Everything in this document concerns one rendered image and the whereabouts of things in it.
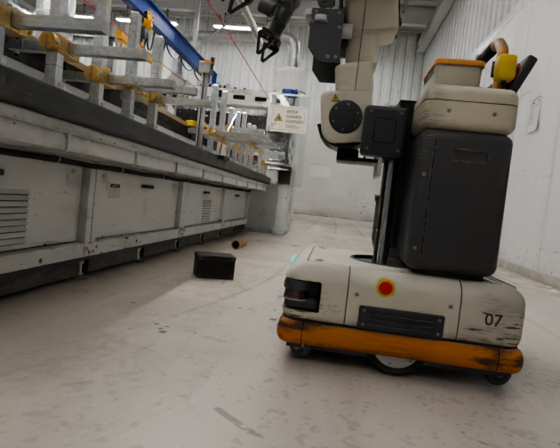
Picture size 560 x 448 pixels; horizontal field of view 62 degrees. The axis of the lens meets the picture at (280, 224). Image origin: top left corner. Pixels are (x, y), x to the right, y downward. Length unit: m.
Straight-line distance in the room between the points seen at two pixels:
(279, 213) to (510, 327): 4.71
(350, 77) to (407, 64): 11.30
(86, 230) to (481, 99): 1.65
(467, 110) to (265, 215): 4.83
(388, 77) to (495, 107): 11.27
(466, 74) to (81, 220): 1.63
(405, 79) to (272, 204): 7.42
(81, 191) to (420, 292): 1.51
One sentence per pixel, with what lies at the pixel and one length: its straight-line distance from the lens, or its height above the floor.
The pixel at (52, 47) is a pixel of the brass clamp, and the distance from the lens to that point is 1.58.
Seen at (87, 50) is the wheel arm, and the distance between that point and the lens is 1.60.
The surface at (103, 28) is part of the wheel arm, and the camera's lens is 1.30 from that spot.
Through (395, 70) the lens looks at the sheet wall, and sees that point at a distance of 12.75.
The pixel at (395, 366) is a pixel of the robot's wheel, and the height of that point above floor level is 0.03.
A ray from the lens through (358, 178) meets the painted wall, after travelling 12.21.
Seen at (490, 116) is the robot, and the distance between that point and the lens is 1.41.
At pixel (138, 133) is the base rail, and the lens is 2.03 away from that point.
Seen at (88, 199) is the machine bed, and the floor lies 0.36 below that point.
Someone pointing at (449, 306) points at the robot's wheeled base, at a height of 0.21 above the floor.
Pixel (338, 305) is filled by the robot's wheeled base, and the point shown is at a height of 0.18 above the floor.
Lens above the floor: 0.45
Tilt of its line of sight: 3 degrees down
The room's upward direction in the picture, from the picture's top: 6 degrees clockwise
